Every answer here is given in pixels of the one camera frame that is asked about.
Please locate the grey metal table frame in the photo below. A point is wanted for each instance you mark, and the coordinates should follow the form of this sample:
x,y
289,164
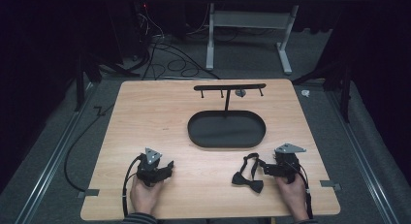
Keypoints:
x,y
248,19

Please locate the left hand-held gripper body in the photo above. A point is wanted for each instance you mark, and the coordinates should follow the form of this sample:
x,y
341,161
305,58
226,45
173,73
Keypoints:
x,y
149,168

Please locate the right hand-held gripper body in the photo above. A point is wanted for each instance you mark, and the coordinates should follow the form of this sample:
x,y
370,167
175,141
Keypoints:
x,y
287,162

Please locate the person's left hand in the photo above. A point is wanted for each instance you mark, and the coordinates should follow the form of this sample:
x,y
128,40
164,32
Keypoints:
x,y
144,195

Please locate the metal floor rail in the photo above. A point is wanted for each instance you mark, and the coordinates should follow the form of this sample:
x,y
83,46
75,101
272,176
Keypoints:
x,y
362,153
55,153

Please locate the person's right hand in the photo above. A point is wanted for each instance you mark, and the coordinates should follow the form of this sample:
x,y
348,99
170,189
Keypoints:
x,y
293,196

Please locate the black metal stand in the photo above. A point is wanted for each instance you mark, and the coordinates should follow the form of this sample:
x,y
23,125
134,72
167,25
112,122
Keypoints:
x,y
84,75

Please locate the grey tape strip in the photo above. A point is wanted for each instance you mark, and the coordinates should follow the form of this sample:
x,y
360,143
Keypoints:
x,y
330,185
88,193

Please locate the small white crumpled scrap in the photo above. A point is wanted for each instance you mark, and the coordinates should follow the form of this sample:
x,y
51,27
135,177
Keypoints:
x,y
305,93

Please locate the small grey round object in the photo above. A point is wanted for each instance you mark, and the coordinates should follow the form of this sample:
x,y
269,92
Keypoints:
x,y
240,93

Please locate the black bow tie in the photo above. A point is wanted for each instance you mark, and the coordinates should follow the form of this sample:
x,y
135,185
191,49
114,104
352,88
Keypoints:
x,y
248,180

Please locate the black hook stand with tray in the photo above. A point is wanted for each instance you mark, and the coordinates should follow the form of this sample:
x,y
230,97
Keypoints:
x,y
227,128

